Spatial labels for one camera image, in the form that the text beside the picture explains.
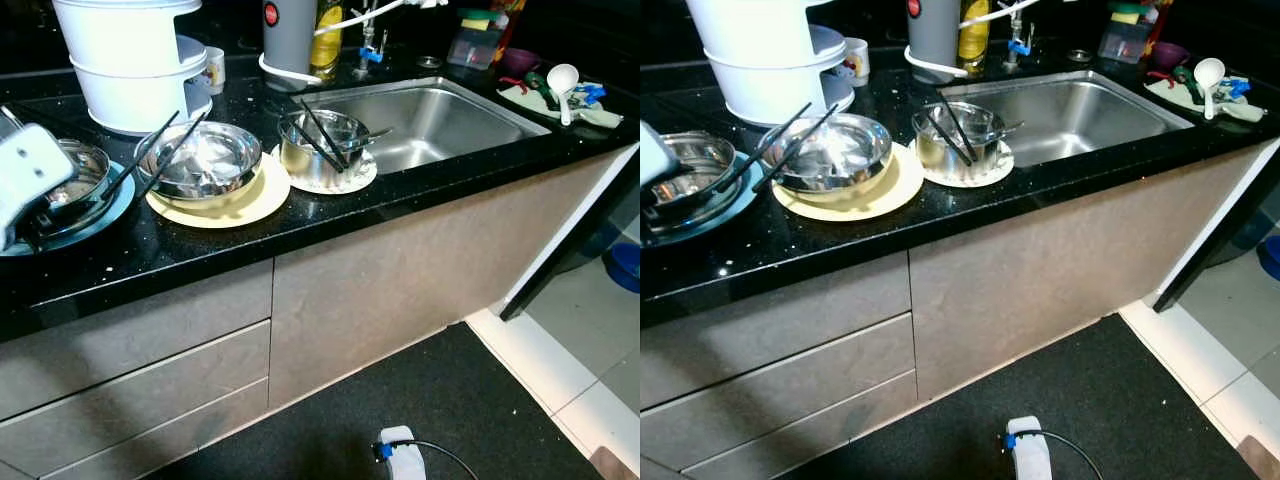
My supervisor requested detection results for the pale yellow plate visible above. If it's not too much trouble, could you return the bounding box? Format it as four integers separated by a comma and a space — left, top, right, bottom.
145, 152, 293, 230
772, 143, 926, 222

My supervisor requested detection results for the large steel bowl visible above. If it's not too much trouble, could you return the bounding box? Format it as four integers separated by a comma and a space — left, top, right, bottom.
135, 121, 264, 209
762, 113, 894, 201

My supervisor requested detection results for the floral paper plate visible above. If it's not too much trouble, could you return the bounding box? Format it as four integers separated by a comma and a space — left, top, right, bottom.
905, 135, 1015, 189
270, 143, 379, 196

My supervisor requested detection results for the small steel pot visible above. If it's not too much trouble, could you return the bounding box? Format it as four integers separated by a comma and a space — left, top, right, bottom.
910, 101, 1003, 181
277, 108, 369, 189

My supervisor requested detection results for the stainless steel sink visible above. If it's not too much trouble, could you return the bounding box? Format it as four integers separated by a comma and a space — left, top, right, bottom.
938, 70, 1198, 168
293, 77, 553, 176

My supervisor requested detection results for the grey cabinet drawer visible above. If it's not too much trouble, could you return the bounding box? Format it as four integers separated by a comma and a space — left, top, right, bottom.
0, 318, 271, 480
640, 370, 916, 480
40, 378, 269, 480
640, 312, 916, 471
0, 258, 274, 421
640, 250, 913, 409

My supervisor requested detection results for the pale green cloth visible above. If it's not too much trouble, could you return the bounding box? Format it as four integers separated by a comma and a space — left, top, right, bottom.
497, 78, 626, 129
1145, 72, 1268, 124

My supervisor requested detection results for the yellow dish soap bottle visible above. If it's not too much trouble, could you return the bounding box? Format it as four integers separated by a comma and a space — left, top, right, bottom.
957, 0, 991, 76
310, 0, 344, 83

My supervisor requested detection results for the black floor mat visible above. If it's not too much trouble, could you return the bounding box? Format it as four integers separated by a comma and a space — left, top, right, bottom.
150, 320, 601, 480
790, 312, 1261, 480

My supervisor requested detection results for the red pump bottle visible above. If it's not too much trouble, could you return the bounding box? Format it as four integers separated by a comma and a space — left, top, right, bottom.
1143, 0, 1176, 41
492, 0, 529, 46

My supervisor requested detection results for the steel steamer pot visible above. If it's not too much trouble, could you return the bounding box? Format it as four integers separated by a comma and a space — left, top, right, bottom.
20, 138, 113, 241
645, 130, 739, 223

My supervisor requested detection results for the green handled tool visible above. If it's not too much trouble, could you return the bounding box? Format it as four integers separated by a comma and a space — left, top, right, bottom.
1172, 65, 1206, 106
525, 72, 559, 111

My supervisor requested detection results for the clear plastic sponge holder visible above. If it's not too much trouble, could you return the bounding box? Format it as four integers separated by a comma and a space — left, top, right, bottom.
447, 25, 506, 71
1097, 18, 1156, 64

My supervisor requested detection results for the black freestanding appliance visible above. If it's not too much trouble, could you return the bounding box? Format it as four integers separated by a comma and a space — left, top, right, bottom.
500, 150, 641, 321
1155, 140, 1280, 313

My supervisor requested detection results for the grey water filter canister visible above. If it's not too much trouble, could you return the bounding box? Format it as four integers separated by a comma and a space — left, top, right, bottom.
262, 0, 319, 81
905, 0, 963, 76

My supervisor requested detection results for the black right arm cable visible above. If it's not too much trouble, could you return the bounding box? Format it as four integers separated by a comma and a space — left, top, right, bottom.
395, 440, 483, 480
1020, 430, 1106, 480

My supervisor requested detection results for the white rice paddle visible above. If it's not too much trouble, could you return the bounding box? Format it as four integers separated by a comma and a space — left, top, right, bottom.
546, 63, 581, 127
1193, 57, 1227, 121

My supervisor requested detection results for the black chopstick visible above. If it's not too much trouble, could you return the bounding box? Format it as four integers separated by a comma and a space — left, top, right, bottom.
139, 109, 214, 200
99, 109, 182, 204
302, 96, 350, 174
939, 91, 982, 165
917, 107, 977, 167
754, 102, 842, 194
714, 101, 814, 194
282, 114, 345, 174

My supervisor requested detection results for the blue plate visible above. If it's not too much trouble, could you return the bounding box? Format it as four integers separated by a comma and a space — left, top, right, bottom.
0, 160, 137, 258
640, 150, 766, 248

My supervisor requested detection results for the white tiered storage rack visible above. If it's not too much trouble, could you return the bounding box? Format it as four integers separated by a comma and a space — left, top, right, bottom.
52, 0, 213, 137
685, 0, 856, 127

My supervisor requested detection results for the grey sink cabinet front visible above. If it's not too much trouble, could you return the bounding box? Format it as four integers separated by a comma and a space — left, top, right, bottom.
908, 140, 1280, 403
268, 140, 641, 411

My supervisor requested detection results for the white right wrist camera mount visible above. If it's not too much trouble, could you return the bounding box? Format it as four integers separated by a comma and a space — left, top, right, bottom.
1005, 415, 1054, 480
377, 425, 429, 480

